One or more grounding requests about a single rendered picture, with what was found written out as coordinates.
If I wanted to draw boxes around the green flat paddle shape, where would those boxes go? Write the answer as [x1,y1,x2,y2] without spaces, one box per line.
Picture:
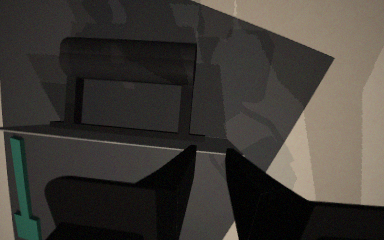
[10,135,42,240]

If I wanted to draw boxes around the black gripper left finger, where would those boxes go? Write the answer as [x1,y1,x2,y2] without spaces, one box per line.
[44,145,197,240]

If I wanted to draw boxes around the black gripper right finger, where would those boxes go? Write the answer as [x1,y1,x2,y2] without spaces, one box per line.
[225,148,384,240]

